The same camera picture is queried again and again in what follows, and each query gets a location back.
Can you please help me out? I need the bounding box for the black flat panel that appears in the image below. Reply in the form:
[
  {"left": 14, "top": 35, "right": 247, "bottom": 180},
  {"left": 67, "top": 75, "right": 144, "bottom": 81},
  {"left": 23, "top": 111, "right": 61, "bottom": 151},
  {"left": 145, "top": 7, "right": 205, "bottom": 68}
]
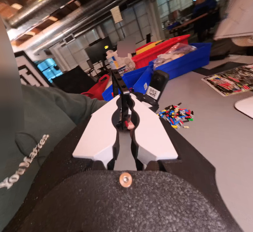
[{"left": 52, "top": 66, "right": 96, "bottom": 94}]

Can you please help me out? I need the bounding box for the red plastic bin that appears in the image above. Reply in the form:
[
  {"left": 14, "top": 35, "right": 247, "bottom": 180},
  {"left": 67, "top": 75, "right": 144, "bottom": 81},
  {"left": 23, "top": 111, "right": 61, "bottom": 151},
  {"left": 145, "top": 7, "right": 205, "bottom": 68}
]
[{"left": 131, "top": 34, "right": 191, "bottom": 69}]

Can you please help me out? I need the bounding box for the white blue cardboard box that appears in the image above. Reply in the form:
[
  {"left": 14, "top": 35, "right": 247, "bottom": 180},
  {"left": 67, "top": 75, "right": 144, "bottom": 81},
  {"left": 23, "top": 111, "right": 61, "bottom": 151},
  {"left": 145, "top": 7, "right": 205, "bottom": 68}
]
[{"left": 106, "top": 50, "right": 137, "bottom": 72}]

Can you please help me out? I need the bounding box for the black white marker board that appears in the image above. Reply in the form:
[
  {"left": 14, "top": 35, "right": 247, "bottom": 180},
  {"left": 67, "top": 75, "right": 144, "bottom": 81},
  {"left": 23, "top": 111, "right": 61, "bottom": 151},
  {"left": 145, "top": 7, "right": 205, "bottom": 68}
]
[{"left": 14, "top": 51, "right": 50, "bottom": 88}]

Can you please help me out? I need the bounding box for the silver ventilation duct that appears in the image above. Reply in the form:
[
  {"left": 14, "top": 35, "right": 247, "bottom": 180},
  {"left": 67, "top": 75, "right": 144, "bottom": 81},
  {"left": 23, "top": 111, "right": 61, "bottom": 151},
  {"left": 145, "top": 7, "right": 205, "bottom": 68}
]
[
  {"left": 6, "top": 0, "right": 108, "bottom": 29},
  {"left": 12, "top": 0, "right": 147, "bottom": 55}
]

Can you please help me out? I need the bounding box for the hanging paper sheet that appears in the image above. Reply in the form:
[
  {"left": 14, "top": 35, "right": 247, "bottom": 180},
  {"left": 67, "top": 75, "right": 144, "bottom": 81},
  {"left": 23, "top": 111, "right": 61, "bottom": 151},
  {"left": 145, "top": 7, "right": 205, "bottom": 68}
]
[{"left": 110, "top": 6, "right": 123, "bottom": 24}]

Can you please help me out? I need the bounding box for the black monitor screen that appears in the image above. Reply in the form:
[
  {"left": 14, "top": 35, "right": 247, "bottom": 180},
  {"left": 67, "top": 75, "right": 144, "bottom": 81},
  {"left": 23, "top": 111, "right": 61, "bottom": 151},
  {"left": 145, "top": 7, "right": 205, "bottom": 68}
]
[{"left": 85, "top": 36, "right": 113, "bottom": 64}]

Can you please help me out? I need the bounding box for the black lego frame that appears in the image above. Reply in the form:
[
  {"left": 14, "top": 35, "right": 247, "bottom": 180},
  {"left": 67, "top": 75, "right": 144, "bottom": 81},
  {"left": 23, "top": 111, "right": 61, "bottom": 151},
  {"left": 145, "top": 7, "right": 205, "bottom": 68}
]
[{"left": 111, "top": 69, "right": 132, "bottom": 130}]

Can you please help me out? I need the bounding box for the pile of small lego pieces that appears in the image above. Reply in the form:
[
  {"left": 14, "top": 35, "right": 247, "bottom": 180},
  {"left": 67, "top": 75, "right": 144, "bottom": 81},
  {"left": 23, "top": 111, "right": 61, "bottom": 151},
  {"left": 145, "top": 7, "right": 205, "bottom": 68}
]
[{"left": 157, "top": 102, "right": 194, "bottom": 129}]

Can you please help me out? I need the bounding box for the lego instruction booklet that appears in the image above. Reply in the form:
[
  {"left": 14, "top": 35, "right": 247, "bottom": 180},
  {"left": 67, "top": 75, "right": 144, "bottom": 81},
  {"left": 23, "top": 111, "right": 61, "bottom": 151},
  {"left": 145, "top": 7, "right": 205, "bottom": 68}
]
[{"left": 213, "top": 0, "right": 253, "bottom": 41}]

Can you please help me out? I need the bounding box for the red bag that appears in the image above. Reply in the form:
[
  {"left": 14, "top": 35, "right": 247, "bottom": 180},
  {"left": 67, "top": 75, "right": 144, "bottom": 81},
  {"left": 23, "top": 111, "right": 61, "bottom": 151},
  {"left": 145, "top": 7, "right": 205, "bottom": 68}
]
[{"left": 81, "top": 74, "right": 110, "bottom": 100}]

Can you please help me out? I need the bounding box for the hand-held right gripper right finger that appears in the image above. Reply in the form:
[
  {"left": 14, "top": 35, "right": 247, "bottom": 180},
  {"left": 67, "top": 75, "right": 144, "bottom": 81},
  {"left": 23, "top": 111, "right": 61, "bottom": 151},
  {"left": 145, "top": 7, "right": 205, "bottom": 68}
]
[{"left": 128, "top": 94, "right": 178, "bottom": 170}]

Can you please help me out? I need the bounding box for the person's left forearm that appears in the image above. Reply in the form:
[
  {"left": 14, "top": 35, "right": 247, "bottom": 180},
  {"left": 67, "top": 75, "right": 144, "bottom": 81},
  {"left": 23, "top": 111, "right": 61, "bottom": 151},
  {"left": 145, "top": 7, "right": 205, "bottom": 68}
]
[{"left": 49, "top": 86, "right": 109, "bottom": 126}]

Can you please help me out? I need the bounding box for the clear plastic bag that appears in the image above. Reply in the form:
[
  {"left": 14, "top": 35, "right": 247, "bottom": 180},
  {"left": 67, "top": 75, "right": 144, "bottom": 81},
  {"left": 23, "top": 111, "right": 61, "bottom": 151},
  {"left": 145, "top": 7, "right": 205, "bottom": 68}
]
[{"left": 153, "top": 43, "right": 198, "bottom": 68}]

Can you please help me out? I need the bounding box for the white book stand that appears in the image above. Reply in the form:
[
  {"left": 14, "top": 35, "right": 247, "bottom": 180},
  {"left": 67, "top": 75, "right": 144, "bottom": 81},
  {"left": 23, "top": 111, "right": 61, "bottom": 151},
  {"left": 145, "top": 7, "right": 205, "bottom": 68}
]
[{"left": 214, "top": 28, "right": 253, "bottom": 120}]

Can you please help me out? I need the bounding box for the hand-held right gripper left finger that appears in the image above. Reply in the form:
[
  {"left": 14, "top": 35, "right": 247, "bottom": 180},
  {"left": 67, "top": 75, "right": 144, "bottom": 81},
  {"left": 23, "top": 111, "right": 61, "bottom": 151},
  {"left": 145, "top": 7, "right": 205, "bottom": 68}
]
[{"left": 72, "top": 95, "right": 121, "bottom": 170}]

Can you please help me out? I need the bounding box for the colourful sticker sheet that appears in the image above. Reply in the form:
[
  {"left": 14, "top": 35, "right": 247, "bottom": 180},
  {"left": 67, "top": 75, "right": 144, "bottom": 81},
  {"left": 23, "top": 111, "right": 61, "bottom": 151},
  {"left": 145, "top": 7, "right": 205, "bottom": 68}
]
[{"left": 201, "top": 64, "right": 253, "bottom": 97}]

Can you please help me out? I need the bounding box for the blue plastic bin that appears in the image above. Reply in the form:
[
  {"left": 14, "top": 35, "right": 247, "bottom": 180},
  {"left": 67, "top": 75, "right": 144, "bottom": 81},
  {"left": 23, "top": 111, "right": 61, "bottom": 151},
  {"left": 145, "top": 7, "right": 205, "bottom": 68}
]
[
  {"left": 149, "top": 42, "right": 212, "bottom": 80},
  {"left": 102, "top": 64, "right": 155, "bottom": 102}
]

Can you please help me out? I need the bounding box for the yellow flat tool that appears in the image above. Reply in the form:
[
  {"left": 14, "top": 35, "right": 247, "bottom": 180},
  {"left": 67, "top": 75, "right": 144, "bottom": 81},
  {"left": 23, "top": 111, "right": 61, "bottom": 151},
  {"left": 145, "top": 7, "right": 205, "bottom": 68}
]
[{"left": 136, "top": 40, "right": 165, "bottom": 55}]

